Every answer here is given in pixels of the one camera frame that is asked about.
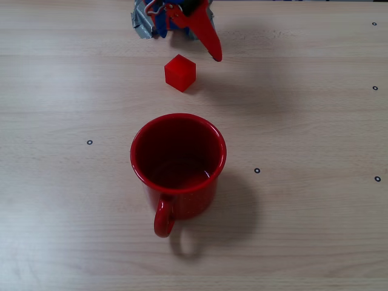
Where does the red cube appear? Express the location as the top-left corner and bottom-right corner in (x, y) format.
(164, 53), (197, 93)

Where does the red enamel mug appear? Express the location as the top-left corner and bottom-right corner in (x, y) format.
(130, 113), (227, 238)

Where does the thin gripper servo cable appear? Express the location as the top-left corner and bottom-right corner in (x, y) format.
(144, 0), (167, 16)

